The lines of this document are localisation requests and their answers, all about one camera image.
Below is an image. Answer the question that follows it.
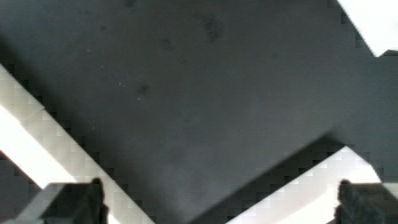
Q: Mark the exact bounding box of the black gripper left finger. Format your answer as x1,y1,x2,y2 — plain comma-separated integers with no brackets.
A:
39,177,110,224

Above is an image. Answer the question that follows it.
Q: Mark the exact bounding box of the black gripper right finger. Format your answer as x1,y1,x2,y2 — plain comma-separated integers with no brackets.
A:
334,180,398,224

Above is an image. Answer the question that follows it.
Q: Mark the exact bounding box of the white U-shaped frame wall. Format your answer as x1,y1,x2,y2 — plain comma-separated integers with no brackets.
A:
0,65,154,224

